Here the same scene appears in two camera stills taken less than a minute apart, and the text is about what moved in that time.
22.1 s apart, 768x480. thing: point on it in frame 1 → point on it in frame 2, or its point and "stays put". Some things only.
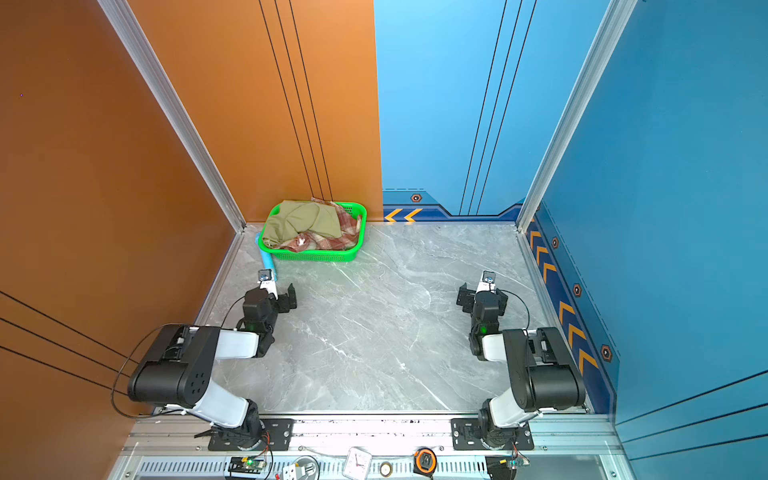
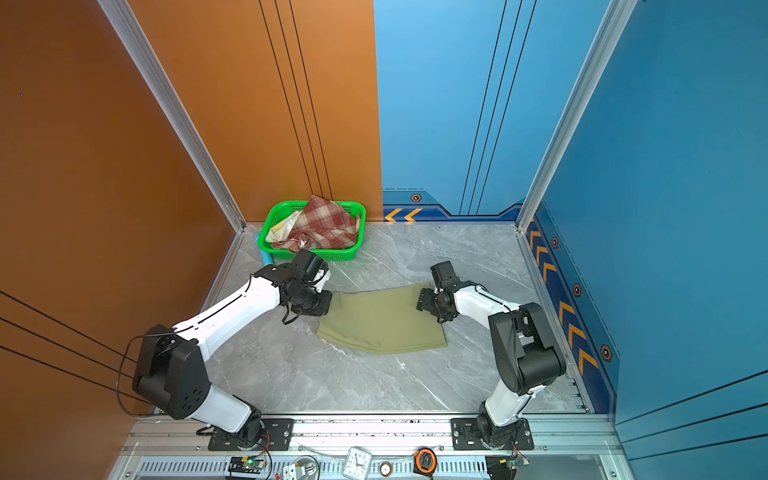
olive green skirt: [295, 216] → [381, 320]
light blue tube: [267, 258] stays put
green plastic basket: [321, 255] stays put
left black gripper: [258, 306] → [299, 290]
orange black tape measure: [424, 462] stays put
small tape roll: [386, 469] stays put
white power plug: [293, 472] stays put
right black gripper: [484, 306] → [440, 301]
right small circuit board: [520, 462] stays put
